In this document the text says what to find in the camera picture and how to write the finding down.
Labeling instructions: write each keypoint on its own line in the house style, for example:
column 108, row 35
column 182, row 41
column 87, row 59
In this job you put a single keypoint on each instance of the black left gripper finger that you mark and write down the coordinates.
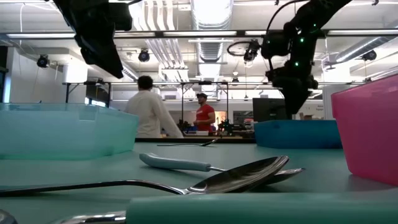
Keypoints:
column 117, row 59
column 96, row 49

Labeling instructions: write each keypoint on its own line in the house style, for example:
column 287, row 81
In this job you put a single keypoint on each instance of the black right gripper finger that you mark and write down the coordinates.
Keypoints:
column 286, row 102
column 299, row 99

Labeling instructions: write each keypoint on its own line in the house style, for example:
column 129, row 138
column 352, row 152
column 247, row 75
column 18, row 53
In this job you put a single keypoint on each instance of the black background robot arm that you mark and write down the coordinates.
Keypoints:
column 186, row 126
column 227, row 127

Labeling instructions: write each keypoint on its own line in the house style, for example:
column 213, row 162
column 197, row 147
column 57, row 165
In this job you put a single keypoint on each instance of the brown cardboard box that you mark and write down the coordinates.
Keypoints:
column 308, row 117

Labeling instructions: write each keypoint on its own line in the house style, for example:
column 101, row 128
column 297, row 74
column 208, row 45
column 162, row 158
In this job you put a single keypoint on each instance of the black background monitor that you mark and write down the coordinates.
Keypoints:
column 264, row 109

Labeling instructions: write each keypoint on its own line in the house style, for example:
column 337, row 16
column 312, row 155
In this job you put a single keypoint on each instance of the blue plastic bin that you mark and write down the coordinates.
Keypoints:
column 295, row 133

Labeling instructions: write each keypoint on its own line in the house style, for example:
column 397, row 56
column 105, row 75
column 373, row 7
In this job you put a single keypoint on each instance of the person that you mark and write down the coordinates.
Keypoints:
column 149, row 115
column 205, row 115

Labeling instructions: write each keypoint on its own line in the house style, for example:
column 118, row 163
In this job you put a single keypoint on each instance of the green table mat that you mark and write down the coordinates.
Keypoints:
column 323, row 161

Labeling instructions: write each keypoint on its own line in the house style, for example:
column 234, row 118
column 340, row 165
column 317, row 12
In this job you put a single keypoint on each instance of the pink plastic bin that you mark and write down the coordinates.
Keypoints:
column 370, row 130

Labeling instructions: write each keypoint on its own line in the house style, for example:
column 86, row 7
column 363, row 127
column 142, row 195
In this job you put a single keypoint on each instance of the mint translucent plastic bin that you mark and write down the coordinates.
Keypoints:
column 62, row 133

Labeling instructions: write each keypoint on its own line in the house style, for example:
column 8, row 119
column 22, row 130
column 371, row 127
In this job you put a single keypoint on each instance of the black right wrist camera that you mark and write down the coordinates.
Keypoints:
column 273, row 45

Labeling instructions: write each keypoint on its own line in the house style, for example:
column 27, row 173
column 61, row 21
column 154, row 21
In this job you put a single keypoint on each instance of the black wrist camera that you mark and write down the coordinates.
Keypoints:
column 273, row 45
column 121, row 17

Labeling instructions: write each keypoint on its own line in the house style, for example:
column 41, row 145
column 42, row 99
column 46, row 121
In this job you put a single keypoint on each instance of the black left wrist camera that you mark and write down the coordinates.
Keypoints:
column 121, row 17

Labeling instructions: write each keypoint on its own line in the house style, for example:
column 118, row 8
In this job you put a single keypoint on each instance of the black background workstation frame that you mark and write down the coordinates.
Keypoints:
column 67, row 93

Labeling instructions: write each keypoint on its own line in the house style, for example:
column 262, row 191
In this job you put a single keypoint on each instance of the slim silver ventilation duct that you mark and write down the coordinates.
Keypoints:
column 357, row 49

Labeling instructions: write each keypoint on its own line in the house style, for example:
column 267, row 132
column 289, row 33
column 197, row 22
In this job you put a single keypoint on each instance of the black horizontal frame beam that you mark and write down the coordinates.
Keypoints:
column 241, row 33

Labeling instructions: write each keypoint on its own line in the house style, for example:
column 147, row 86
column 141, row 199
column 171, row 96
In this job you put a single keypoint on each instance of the large silver ventilation duct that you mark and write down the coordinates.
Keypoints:
column 211, row 53

